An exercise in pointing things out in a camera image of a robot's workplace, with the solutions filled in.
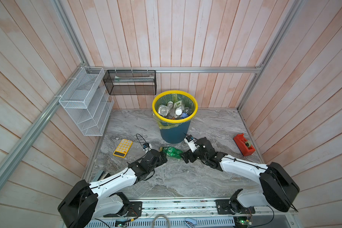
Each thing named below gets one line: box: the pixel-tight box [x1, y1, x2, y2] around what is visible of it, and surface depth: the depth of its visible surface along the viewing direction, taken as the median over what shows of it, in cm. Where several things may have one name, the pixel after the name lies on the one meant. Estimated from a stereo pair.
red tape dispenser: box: [233, 133, 257, 157], surface depth 95 cm
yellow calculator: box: [113, 138, 134, 159], surface depth 97 cm
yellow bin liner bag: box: [152, 90, 199, 130], surface depth 87 cm
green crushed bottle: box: [159, 146, 184, 160], surface depth 95 cm
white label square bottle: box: [174, 106, 183, 120], surface depth 83 cm
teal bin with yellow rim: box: [152, 90, 199, 145], surface depth 88 cm
